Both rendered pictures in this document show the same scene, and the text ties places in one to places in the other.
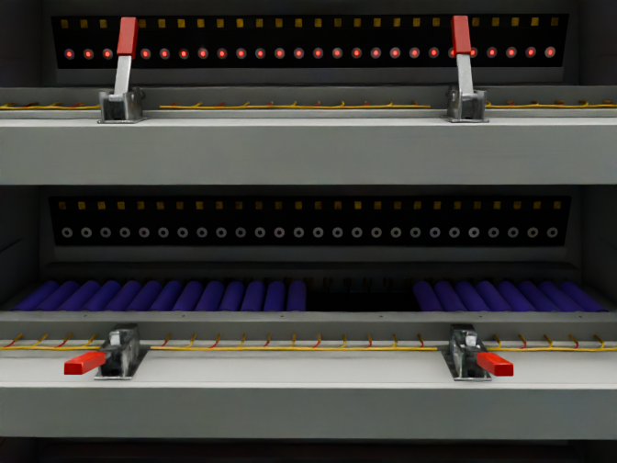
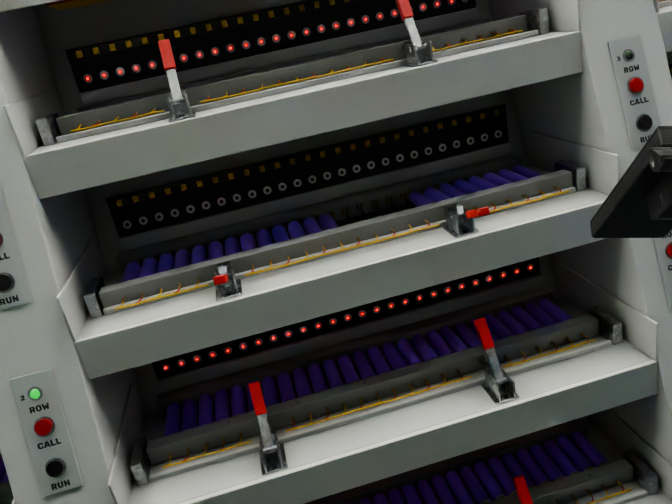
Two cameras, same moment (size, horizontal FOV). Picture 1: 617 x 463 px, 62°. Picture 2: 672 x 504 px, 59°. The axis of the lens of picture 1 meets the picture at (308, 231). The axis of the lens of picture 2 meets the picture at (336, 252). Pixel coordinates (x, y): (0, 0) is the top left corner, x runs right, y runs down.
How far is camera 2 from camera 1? 0.27 m
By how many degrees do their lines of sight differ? 8
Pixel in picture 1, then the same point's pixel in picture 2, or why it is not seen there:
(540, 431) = (516, 257)
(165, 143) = (223, 125)
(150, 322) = (236, 259)
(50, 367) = (177, 305)
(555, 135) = (481, 61)
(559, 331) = (515, 193)
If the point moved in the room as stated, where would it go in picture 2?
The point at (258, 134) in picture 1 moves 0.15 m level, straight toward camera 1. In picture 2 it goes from (286, 104) to (314, 55)
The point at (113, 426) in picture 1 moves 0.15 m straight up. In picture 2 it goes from (237, 330) to (201, 192)
